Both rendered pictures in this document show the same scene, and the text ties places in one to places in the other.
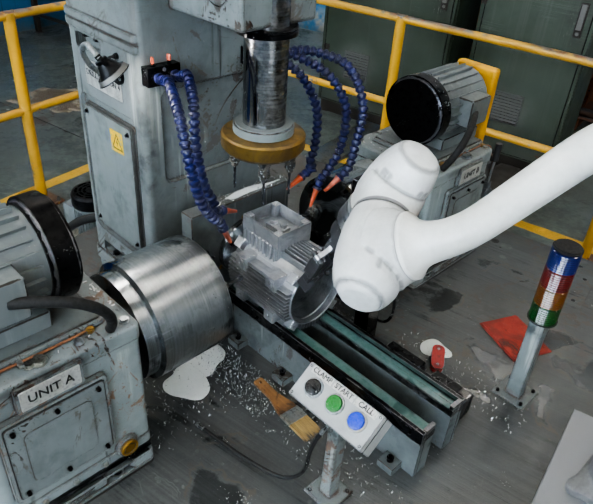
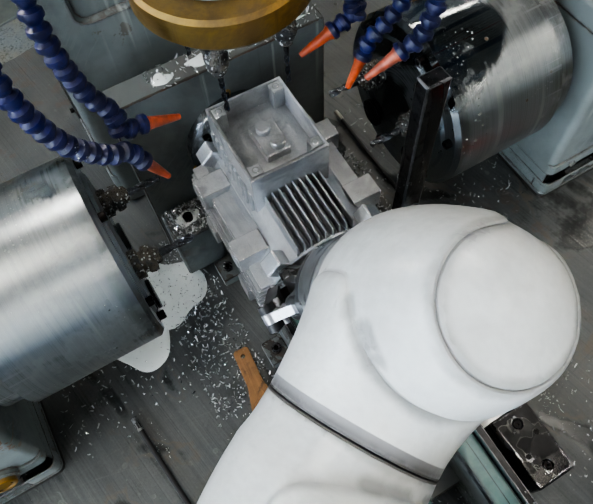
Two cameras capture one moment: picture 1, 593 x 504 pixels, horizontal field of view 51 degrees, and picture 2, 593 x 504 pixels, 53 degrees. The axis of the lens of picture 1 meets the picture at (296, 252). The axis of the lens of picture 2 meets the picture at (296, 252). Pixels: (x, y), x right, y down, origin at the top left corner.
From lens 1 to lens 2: 0.82 m
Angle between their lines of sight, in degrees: 32
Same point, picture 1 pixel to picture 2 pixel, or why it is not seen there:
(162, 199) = (78, 54)
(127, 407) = not seen: outside the picture
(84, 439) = not seen: outside the picture
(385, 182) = (364, 367)
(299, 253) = (293, 211)
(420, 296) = (548, 212)
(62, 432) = not seen: outside the picture
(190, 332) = (64, 365)
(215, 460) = (145, 488)
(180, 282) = (33, 291)
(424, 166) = (508, 372)
